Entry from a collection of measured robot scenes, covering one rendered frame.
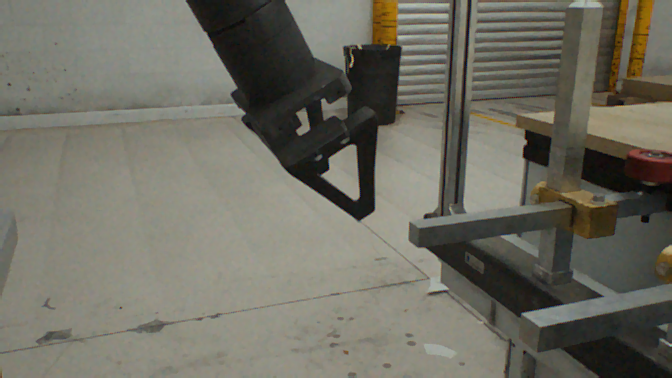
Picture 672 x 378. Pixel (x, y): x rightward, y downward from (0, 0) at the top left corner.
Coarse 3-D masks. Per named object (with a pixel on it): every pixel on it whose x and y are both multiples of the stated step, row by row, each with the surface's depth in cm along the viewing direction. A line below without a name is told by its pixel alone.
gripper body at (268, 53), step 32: (224, 32) 39; (256, 32) 39; (288, 32) 40; (224, 64) 41; (256, 64) 40; (288, 64) 40; (320, 64) 43; (256, 96) 41; (288, 96) 41; (320, 96) 39; (288, 128) 39
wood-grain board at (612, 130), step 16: (544, 112) 135; (592, 112) 135; (608, 112) 135; (624, 112) 135; (640, 112) 135; (656, 112) 135; (528, 128) 130; (544, 128) 126; (592, 128) 119; (608, 128) 119; (624, 128) 119; (640, 128) 119; (656, 128) 118; (592, 144) 114; (608, 144) 110; (624, 144) 107; (640, 144) 106; (656, 144) 106
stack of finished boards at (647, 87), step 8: (624, 80) 656; (632, 80) 647; (640, 80) 641; (648, 80) 639; (656, 80) 639; (664, 80) 639; (624, 88) 658; (632, 88) 648; (640, 88) 639; (648, 88) 630; (656, 88) 622; (664, 88) 614; (640, 96) 642; (648, 96) 633; (656, 96) 623; (664, 96) 615
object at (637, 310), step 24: (648, 288) 69; (528, 312) 64; (552, 312) 64; (576, 312) 64; (600, 312) 64; (624, 312) 65; (648, 312) 66; (528, 336) 63; (552, 336) 62; (576, 336) 63; (600, 336) 65
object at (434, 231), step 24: (456, 216) 87; (480, 216) 87; (504, 216) 88; (528, 216) 89; (552, 216) 91; (624, 216) 96; (648, 216) 99; (408, 240) 86; (432, 240) 84; (456, 240) 86
